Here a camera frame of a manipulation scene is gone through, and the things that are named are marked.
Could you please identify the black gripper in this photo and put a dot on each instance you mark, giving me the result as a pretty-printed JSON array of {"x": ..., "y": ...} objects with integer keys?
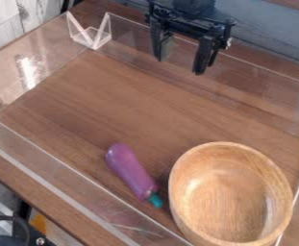
[{"x": 193, "y": 18}]

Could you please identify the purple toy eggplant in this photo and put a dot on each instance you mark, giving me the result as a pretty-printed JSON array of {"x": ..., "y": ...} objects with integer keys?
[{"x": 124, "y": 162}]

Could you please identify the brown wooden bowl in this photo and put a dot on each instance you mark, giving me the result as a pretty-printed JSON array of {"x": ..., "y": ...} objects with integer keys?
[{"x": 231, "y": 196}]

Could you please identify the black device lower left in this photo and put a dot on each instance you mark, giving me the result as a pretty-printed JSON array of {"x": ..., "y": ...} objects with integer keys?
[{"x": 14, "y": 235}]

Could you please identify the clear acrylic corner bracket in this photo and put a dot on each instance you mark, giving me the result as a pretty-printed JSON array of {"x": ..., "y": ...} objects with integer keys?
[{"x": 90, "y": 37}]

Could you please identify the clear acrylic front wall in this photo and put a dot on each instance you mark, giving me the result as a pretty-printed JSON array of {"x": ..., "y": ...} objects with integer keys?
[{"x": 88, "y": 210}]

